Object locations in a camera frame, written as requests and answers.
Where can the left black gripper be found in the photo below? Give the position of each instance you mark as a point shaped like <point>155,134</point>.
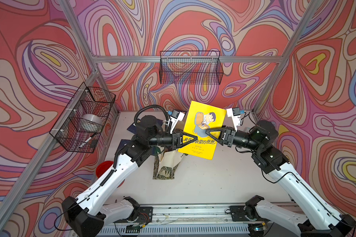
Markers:
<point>180,144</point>

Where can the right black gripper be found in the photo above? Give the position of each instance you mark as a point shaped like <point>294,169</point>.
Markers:
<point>227,136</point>

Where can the yellow cartoon cover book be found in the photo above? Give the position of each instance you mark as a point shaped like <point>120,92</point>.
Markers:
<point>200,118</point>

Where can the cream canvas bag green handles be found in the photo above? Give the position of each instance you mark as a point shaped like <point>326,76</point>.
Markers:
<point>166,163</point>

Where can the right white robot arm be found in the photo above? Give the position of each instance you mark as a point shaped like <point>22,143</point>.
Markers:
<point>319,219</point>

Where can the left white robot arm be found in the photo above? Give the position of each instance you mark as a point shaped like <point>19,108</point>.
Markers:
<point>88,213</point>

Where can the navy book top yellow label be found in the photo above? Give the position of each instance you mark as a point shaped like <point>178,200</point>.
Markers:
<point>160,123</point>

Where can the navy book under stack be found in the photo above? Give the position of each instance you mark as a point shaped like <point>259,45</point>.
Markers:
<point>132,129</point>

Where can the red cup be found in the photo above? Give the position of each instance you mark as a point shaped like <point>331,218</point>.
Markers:
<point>103,169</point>

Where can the white marker pen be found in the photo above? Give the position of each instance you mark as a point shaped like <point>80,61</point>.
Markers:
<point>87,140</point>

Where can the silver tape roll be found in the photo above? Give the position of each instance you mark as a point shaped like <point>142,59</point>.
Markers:
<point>90,123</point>

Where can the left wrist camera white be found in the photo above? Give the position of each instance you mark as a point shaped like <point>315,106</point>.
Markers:
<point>175,117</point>

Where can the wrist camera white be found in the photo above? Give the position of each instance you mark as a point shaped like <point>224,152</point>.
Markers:
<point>236,114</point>
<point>175,117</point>

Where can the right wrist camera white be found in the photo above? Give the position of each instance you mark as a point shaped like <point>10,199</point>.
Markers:
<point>236,114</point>

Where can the back black wire basket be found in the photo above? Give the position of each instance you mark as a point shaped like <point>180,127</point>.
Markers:
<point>190,67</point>

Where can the black wire basket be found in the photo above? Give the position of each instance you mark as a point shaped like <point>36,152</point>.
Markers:
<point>190,67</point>
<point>86,100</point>

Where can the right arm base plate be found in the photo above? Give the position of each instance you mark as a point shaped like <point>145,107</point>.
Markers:
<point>241,213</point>

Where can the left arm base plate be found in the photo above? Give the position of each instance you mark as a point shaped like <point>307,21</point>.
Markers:
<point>144,216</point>

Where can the left black wire basket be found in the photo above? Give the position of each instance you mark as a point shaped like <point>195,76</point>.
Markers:
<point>86,100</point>

